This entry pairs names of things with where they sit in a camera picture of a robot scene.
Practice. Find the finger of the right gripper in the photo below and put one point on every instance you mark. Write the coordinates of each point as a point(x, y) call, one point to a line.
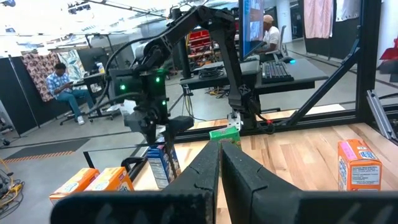
point(150, 140)
point(172, 155)

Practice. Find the red metal shelf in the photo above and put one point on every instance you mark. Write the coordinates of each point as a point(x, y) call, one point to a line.
point(390, 53)

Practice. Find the black computer mouse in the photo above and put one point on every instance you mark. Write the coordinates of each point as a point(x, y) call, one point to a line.
point(288, 60)

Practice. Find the grey office chair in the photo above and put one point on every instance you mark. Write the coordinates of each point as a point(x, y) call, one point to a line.
point(282, 40)

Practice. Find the black computer keyboard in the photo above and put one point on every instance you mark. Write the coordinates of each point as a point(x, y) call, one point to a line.
point(276, 71)

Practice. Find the silver foil sheet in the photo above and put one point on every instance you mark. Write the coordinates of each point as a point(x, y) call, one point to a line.
point(71, 63)

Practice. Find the black computer monitor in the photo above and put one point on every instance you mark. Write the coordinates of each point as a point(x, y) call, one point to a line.
point(250, 28)

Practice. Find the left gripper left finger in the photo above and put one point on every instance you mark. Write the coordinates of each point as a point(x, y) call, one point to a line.
point(140, 208)

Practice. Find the person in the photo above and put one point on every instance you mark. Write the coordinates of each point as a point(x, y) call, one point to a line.
point(272, 35)
point(60, 84)

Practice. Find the blue Frosted Flakes cereal box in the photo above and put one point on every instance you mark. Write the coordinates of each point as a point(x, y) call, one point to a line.
point(158, 168)

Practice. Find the silver aluminium extrusion bar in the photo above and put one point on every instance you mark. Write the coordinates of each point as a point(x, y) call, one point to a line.
point(381, 115)

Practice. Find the small silver mounting bracket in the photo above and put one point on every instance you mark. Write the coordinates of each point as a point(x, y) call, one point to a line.
point(234, 119)

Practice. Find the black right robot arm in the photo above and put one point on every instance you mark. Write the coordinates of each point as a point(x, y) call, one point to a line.
point(228, 68)

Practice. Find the black monitor pole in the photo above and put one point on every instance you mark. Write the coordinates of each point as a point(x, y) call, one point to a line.
point(182, 53)

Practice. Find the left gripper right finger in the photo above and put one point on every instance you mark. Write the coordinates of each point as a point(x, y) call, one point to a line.
point(280, 208)

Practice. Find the white hanging cloth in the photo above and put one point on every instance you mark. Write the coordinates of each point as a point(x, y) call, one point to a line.
point(348, 9)

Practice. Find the orange cereal box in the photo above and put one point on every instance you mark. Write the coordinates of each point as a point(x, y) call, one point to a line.
point(71, 185)
point(112, 179)
point(359, 168)

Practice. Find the black aluminium rig frame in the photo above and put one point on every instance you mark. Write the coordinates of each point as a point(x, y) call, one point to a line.
point(368, 62)

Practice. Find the green Apple Jacks cereal box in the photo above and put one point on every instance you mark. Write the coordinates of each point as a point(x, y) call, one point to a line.
point(225, 135)

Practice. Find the black orange-striped floor mat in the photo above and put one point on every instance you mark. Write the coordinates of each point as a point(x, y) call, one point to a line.
point(46, 149)

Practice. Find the pink hanging cloth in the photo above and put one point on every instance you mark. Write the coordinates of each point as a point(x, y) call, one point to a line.
point(318, 18)

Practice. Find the black rolling chair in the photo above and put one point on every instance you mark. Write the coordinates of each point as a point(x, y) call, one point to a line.
point(102, 113)

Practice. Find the brown patterned hanging cloth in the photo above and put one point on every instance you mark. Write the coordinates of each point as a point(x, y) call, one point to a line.
point(37, 74)

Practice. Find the red storage bin rack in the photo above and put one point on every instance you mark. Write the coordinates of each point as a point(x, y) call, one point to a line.
point(200, 40)

